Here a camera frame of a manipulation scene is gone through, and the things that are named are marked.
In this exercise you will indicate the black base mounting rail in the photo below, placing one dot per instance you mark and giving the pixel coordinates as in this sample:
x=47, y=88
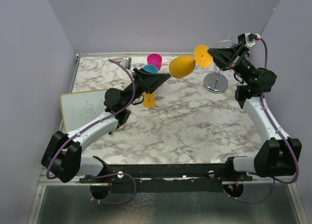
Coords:
x=166, y=178

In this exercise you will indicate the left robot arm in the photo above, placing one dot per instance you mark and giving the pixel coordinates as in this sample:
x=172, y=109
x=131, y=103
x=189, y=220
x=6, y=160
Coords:
x=63, y=155

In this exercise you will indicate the pink wine glass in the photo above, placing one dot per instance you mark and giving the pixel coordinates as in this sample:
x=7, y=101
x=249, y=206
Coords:
x=155, y=59

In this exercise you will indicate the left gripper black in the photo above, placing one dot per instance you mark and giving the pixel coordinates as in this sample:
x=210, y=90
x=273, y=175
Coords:
x=149, y=82

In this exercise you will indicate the yellow wine glass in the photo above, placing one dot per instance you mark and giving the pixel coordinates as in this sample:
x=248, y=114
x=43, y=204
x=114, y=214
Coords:
x=149, y=99
x=183, y=66

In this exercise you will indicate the blue wine glass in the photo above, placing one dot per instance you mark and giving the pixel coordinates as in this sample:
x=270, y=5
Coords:
x=150, y=68

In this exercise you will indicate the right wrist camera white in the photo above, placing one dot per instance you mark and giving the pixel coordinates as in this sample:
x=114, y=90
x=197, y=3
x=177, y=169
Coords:
x=251, y=39

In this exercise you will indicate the small yellow-framed whiteboard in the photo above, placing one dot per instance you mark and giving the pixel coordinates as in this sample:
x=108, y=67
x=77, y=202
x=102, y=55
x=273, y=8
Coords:
x=79, y=108

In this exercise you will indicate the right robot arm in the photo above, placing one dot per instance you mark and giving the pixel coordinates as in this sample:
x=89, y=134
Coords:
x=279, y=153

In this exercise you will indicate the yellow wine glass front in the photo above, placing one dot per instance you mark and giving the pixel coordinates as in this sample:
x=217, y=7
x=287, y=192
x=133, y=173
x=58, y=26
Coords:
x=149, y=99

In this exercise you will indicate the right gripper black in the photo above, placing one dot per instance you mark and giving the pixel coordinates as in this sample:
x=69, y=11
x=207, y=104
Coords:
x=225, y=57

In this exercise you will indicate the chrome wine glass rack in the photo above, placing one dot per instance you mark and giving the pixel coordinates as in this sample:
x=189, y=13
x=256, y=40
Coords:
x=215, y=82

